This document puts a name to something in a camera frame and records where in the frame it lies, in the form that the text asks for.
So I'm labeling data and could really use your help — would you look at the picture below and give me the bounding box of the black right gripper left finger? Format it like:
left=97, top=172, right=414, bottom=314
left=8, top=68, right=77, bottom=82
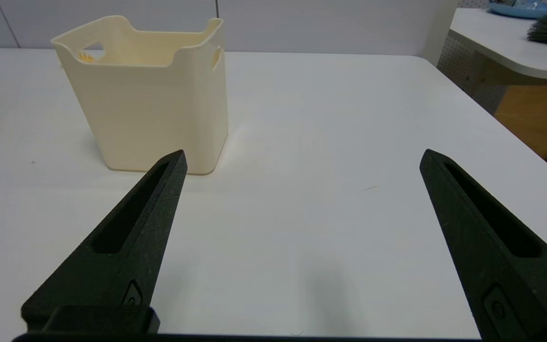
left=21, top=150, right=188, bottom=334

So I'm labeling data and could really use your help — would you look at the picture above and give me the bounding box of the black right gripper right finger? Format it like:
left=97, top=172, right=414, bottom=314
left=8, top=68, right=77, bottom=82
left=420, top=149, right=547, bottom=342

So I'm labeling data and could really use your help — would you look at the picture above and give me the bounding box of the white side table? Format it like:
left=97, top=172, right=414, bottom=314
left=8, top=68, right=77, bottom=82
left=437, top=7, right=547, bottom=114

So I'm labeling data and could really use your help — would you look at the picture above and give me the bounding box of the blue plate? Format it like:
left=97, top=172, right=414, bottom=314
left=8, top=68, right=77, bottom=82
left=488, top=0, right=547, bottom=19

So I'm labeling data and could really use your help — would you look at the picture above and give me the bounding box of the cream plastic box with handles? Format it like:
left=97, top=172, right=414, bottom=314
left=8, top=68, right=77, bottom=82
left=50, top=15, right=229, bottom=175

